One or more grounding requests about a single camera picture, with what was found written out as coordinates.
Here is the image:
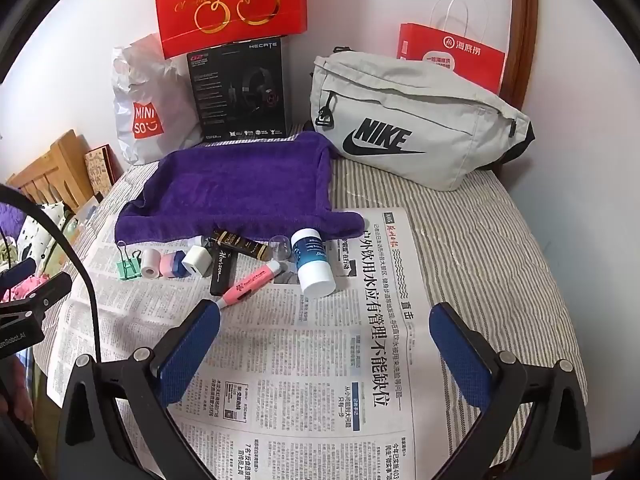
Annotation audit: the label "red paper bag white handles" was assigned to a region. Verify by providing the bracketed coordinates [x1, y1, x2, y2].
[396, 0, 507, 96]

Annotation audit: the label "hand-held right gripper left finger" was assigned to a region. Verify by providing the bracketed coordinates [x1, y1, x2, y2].
[57, 299, 223, 480]

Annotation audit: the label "grey waist bag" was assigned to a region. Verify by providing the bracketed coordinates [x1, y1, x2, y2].
[306, 47, 535, 192]

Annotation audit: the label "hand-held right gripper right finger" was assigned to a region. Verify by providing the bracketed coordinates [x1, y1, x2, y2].
[428, 301, 603, 480]

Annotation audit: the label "blue and white pill bottle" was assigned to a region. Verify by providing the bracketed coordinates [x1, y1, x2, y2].
[291, 227, 337, 298]

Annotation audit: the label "white spotted cloth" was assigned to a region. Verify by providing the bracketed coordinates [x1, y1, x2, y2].
[15, 200, 71, 281]

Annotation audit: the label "clear plastic cap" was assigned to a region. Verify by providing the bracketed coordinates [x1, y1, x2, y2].
[267, 235, 293, 262]

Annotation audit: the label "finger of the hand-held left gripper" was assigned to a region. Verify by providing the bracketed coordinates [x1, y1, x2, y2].
[0, 273, 73, 318]
[0, 259, 37, 288]

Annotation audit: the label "dark brown gold tube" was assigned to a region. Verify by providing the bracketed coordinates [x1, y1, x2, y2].
[209, 228, 271, 262]

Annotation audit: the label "thick black cable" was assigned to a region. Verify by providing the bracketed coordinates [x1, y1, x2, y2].
[0, 183, 106, 368]

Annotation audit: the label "pink flashlight earpick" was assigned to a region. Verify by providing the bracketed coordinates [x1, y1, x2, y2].
[212, 260, 282, 311]

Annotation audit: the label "brown wooden frame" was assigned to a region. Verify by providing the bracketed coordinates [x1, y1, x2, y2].
[500, 0, 540, 111]

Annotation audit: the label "red gift bag gold print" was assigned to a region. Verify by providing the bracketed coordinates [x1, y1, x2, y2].
[152, 0, 310, 61]

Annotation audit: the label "wooden headboard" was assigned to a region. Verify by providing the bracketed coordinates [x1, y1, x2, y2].
[5, 129, 96, 216]

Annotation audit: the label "green binder clip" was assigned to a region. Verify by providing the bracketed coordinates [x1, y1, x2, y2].
[116, 241, 143, 281]

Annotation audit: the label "white plastic shopping bag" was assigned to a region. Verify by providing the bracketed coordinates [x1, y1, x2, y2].
[111, 32, 206, 166]

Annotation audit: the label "black headphone box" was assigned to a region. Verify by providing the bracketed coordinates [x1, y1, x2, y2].
[186, 37, 290, 140]

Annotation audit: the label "white charger plug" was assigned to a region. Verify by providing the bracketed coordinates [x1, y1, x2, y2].
[181, 245, 215, 278]

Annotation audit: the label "newspaper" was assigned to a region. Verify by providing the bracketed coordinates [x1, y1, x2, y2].
[37, 205, 441, 480]

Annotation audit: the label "brown patterned box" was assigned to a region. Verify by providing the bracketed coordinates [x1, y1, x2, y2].
[82, 144, 121, 196]

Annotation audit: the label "black lighter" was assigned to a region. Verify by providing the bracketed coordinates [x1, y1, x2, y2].
[209, 244, 240, 297]

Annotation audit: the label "purple plush toy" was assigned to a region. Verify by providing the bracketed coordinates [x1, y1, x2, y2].
[0, 202, 28, 246]

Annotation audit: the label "pink and blue eraser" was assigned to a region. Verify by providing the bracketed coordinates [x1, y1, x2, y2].
[161, 251, 188, 277]

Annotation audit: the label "purple towel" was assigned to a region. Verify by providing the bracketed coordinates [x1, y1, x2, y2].
[114, 131, 366, 256]

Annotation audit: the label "white tape roll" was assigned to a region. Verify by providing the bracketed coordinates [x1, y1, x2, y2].
[140, 247, 163, 278]

